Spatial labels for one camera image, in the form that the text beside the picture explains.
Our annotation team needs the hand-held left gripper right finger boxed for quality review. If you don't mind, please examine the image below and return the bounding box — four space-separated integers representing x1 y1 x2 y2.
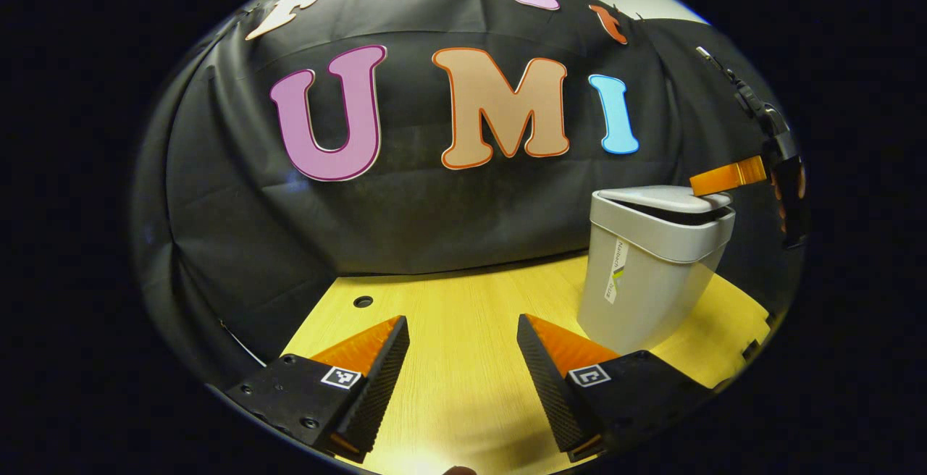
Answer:
516 314 714 463

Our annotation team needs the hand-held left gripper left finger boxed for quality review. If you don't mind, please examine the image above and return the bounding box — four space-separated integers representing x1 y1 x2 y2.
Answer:
225 316 411 461

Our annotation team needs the grey desktop garbage bin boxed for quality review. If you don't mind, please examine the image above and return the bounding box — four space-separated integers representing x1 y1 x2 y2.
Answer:
577 185 737 355

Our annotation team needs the black backdrop cloth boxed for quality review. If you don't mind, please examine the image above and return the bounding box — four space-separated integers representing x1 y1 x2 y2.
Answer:
130 0 805 389

